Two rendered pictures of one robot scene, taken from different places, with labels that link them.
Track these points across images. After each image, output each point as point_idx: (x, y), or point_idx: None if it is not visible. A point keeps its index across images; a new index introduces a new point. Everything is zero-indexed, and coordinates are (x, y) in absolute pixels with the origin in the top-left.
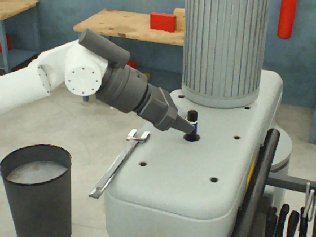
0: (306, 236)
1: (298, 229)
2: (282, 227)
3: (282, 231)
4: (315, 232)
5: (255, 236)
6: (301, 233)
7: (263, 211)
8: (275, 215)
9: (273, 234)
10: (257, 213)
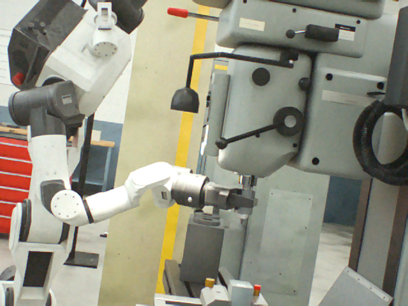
0: (383, 102)
1: (404, 125)
2: (375, 102)
3: (373, 106)
4: (386, 89)
5: (406, 187)
6: (381, 101)
7: (372, 92)
8: (377, 92)
9: (401, 157)
10: (312, 26)
